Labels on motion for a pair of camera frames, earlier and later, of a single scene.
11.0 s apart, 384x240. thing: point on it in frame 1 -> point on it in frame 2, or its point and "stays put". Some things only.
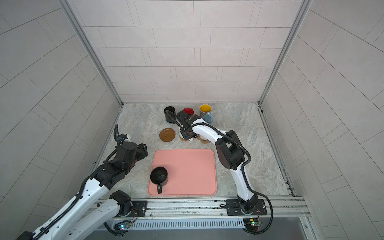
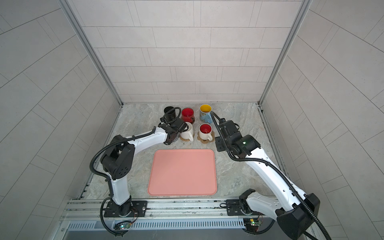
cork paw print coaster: [202, 140] stays put
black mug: [170, 113] stays put
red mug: [189, 110] stays put
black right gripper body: [186, 134] -> [218, 144]
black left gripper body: [130, 164] -> [175, 139]
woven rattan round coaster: [185, 140] stays put
